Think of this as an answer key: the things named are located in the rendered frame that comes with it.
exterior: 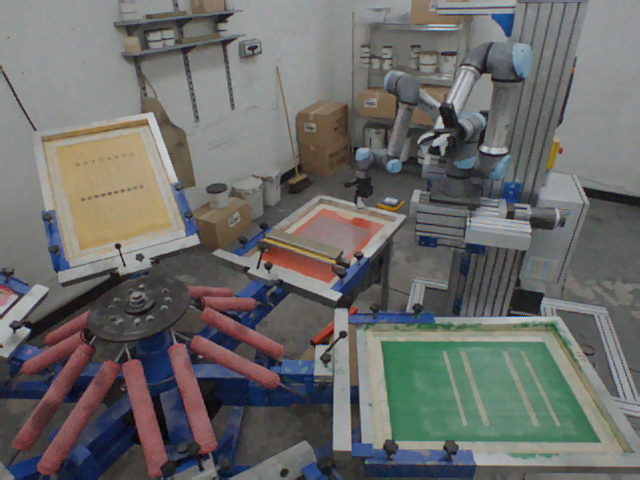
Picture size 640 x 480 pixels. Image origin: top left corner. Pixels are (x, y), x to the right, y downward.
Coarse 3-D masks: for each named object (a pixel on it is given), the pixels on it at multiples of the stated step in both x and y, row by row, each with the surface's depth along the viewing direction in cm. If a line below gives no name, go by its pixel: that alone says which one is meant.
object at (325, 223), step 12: (324, 216) 240; (336, 216) 239; (300, 228) 229; (312, 228) 228; (324, 228) 228; (336, 228) 227; (324, 240) 217; (276, 252) 209; (288, 252) 209; (276, 264) 200; (288, 264) 200
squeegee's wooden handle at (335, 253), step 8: (272, 232) 206; (280, 232) 205; (288, 240) 199; (296, 240) 199; (304, 240) 198; (312, 240) 197; (320, 248) 192; (328, 248) 192; (336, 248) 191; (336, 256) 187
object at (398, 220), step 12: (312, 204) 246; (336, 204) 248; (348, 204) 244; (288, 216) 234; (300, 216) 238; (384, 216) 233; (396, 216) 229; (276, 228) 223; (396, 228) 219; (384, 240) 209; (252, 252) 208; (372, 252) 200; (300, 276) 186
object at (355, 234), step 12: (348, 228) 227; (360, 228) 226; (372, 228) 226; (336, 240) 217; (348, 240) 216; (360, 240) 216; (348, 252) 207; (300, 264) 200; (312, 264) 199; (324, 264) 199; (312, 276) 191; (324, 276) 191
